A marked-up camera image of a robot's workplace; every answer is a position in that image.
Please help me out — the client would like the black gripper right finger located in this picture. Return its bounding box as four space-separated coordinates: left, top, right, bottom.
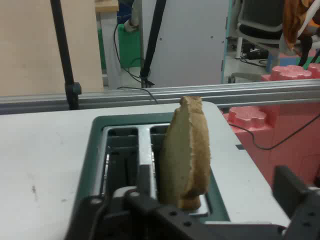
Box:
271 164 320 240

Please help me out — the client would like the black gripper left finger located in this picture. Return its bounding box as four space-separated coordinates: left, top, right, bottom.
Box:
65 164 208 240

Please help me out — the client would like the brown toast slice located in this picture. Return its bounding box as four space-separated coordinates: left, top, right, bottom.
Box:
157 95 213 210

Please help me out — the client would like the pink foam block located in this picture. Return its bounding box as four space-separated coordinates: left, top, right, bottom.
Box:
222 102 320 188
261 63 320 82

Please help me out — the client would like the dark green two-slot toaster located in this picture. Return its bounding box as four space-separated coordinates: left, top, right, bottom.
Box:
64 112 232 240

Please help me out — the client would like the green plastic box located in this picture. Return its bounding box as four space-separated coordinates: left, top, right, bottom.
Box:
117 23 142 69

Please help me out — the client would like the grey metal cabinet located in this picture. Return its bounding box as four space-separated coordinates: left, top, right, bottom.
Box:
141 0 230 87

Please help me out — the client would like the grey mesh office chair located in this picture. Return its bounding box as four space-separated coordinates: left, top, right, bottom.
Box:
227 0 285 84

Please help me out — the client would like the orange brown cloth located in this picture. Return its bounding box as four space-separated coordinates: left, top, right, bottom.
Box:
282 0 314 51

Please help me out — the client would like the black tripod leg with clamp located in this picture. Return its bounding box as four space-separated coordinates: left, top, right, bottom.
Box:
49 0 83 111

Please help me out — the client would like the black cable over foam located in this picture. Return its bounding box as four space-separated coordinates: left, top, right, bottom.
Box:
227 112 320 151

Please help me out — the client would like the aluminium frame rail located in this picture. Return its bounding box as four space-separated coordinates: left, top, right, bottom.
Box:
0 78 320 116

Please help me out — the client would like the thin black floor cable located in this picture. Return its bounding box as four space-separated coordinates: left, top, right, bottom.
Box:
113 23 160 105

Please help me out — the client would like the beige flexible hose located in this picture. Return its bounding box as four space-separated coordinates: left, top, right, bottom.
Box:
124 0 144 33

